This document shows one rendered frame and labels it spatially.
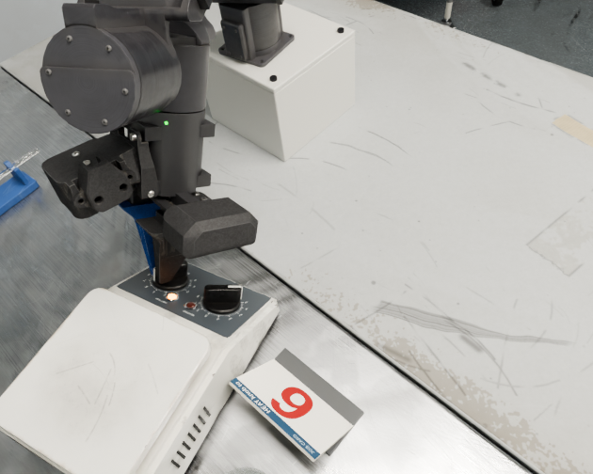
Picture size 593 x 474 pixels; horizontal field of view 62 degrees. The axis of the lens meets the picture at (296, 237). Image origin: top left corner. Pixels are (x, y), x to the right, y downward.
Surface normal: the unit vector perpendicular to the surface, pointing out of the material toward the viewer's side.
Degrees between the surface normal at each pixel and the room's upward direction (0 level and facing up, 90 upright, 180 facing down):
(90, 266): 0
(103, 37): 61
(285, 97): 90
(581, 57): 0
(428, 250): 0
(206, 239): 79
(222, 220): 42
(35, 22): 90
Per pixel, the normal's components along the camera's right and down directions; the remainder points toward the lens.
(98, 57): -0.21, 0.41
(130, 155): 0.64, 0.03
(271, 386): 0.36, -0.86
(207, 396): 0.88, 0.32
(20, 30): 0.73, 0.50
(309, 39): -0.09, -0.60
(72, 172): -0.14, -0.76
